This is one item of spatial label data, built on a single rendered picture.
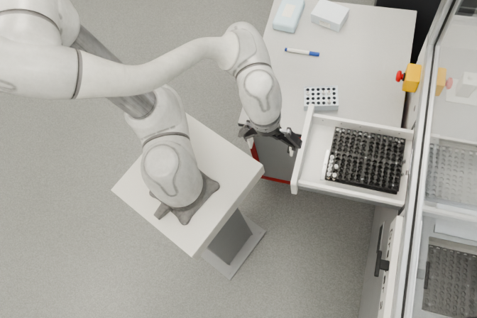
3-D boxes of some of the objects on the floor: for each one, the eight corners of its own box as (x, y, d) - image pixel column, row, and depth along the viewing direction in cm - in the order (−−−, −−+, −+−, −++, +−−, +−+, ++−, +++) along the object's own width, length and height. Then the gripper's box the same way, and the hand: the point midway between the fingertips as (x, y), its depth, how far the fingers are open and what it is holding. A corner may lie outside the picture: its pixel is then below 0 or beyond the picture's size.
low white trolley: (258, 184, 233) (237, 123, 164) (283, 86, 255) (275, -6, 186) (369, 208, 219) (397, 152, 151) (385, 101, 242) (417, 10, 173)
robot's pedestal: (185, 243, 225) (132, 204, 157) (221, 198, 233) (185, 142, 164) (230, 280, 215) (194, 255, 146) (266, 231, 222) (248, 186, 153)
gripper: (221, 123, 125) (232, 151, 144) (306, 139, 119) (306, 166, 139) (227, 101, 128) (238, 131, 147) (311, 115, 122) (311, 145, 141)
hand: (271, 147), depth 142 cm, fingers open, 13 cm apart
